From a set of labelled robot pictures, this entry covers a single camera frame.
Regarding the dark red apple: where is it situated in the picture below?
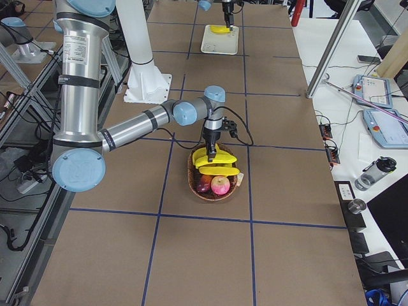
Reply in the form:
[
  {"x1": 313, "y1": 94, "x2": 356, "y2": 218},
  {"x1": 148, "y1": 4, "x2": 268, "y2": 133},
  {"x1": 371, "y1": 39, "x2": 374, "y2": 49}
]
[{"x1": 196, "y1": 175, "x2": 213, "y2": 193}]

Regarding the yellow banana long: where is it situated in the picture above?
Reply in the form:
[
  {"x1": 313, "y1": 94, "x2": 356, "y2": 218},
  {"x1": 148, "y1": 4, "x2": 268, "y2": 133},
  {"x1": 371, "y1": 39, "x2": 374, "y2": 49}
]
[{"x1": 198, "y1": 166, "x2": 240, "y2": 177}]

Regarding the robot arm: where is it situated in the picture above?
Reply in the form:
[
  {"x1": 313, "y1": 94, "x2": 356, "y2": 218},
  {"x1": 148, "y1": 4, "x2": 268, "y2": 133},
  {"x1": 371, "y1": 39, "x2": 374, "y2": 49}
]
[
  {"x1": 198, "y1": 0, "x2": 234, "y2": 31},
  {"x1": 50, "y1": 1, "x2": 226, "y2": 192}
]

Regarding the aluminium frame post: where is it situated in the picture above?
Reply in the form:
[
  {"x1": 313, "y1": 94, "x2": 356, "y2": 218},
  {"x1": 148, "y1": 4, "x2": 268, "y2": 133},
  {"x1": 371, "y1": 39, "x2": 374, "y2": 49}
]
[{"x1": 306, "y1": 0, "x2": 361, "y2": 98}]

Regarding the red fire extinguisher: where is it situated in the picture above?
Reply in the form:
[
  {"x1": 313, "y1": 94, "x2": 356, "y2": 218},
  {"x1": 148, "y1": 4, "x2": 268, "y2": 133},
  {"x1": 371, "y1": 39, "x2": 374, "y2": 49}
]
[{"x1": 291, "y1": 0, "x2": 306, "y2": 27}]

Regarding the clear water bottle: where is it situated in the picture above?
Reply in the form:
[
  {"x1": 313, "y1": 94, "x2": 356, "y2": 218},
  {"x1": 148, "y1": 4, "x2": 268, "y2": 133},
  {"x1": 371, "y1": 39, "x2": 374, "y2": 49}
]
[{"x1": 354, "y1": 156, "x2": 397, "y2": 191}]

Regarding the white rectangular tray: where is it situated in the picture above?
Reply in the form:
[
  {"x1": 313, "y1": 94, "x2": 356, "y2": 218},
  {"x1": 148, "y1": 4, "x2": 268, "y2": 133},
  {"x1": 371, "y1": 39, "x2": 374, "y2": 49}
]
[{"x1": 201, "y1": 25, "x2": 239, "y2": 55}]

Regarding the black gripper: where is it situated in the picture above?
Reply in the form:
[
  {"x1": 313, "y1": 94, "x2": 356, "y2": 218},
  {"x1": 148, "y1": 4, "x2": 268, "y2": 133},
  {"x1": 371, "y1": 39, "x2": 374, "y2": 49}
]
[
  {"x1": 202, "y1": 127, "x2": 221, "y2": 163},
  {"x1": 221, "y1": 0, "x2": 234, "y2": 31}
]

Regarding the teach pendant lower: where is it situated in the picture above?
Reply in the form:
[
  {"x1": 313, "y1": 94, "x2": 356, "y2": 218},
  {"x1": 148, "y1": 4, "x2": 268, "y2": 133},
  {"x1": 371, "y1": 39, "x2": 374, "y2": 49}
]
[{"x1": 363, "y1": 109, "x2": 407, "y2": 149}]

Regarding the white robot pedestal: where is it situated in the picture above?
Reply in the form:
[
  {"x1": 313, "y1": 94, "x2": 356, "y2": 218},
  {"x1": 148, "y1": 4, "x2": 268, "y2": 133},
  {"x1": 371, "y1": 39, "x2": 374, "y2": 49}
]
[{"x1": 115, "y1": 0, "x2": 172, "y2": 104}]

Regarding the pink yellow apple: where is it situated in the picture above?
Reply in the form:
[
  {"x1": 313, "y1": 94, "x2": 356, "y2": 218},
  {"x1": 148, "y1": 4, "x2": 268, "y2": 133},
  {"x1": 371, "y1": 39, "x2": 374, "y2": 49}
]
[{"x1": 210, "y1": 175, "x2": 230, "y2": 195}]

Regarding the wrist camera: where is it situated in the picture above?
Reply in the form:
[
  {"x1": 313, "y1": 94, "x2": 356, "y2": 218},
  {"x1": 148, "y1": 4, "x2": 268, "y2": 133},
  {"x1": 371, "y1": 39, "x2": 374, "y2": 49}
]
[{"x1": 221, "y1": 117, "x2": 238, "y2": 138}]

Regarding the paper price tag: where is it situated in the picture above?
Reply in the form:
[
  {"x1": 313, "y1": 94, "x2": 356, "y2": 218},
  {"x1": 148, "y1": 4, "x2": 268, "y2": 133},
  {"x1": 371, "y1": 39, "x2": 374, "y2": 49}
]
[{"x1": 237, "y1": 173, "x2": 244, "y2": 187}]

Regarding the teach pendant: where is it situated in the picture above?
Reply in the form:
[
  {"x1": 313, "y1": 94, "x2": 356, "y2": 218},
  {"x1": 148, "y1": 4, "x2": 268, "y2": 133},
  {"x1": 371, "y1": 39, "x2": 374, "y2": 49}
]
[
  {"x1": 353, "y1": 75, "x2": 393, "y2": 109},
  {"x1": 363, "y1": 109, "x2": 407, "y2": 149}
]

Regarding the black smartphone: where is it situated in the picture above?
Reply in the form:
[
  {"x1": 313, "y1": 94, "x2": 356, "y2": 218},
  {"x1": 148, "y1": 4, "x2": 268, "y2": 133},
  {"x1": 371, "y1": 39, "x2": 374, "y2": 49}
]
[{"x1": 357, "y1": 55, "x2": 381, "y2": 64}]

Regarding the teach pendant upper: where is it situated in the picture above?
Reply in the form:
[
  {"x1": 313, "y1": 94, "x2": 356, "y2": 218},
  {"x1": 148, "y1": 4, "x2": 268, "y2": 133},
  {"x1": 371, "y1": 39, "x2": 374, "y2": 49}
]
[{"x1": 353, "y1": 75, "x2": 393, "y2": 109}]

